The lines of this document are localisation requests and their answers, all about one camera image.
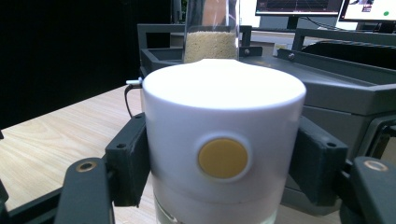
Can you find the computer monitor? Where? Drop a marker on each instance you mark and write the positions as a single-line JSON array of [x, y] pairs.
[[299, 7], [367, 11]]

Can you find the grey corner rack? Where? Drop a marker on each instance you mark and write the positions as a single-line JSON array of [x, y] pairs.
[[339, 90]]

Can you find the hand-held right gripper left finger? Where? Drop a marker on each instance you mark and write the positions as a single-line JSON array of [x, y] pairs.
[[127, 161]]

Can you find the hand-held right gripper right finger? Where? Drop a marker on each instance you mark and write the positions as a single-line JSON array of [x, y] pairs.
[[317, 161]]

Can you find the glass jar with white lid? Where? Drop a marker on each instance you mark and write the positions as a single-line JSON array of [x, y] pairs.
[[186, 124]]

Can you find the glass jar with grey lid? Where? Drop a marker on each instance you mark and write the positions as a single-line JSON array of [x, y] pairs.
[[211, 43]]

